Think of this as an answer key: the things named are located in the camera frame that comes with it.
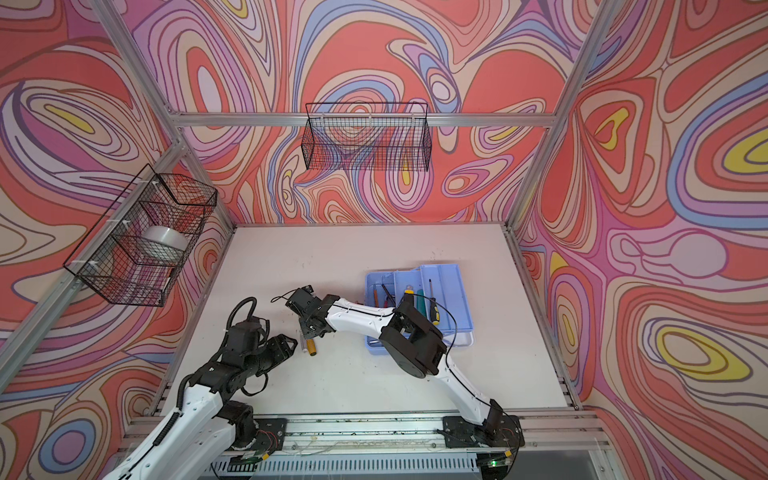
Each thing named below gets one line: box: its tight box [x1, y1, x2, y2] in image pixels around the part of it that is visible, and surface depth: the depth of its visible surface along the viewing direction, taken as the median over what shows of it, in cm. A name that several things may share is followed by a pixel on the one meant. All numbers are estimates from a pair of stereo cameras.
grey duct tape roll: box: [142, 225, 188, 251], surface depth 75 cm
